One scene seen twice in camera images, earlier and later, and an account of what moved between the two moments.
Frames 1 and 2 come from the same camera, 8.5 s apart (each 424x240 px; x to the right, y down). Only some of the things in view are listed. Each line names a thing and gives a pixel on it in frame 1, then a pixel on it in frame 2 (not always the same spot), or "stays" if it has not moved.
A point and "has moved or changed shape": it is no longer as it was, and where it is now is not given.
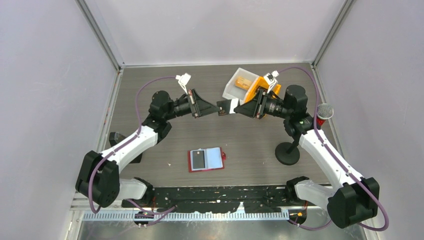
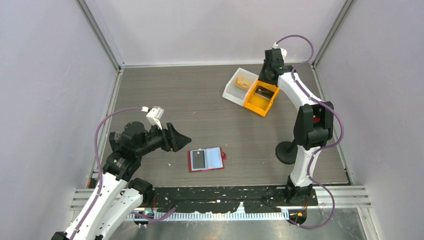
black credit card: x=224 y=107 has moved or changed shape
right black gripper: x=256 y=107 → x=261 y=77
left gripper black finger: x=199 y=106 → x=173 y=139
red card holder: x=206 y=159 stays
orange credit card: x=242 y=82 stays
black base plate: x=211 y=199 stays
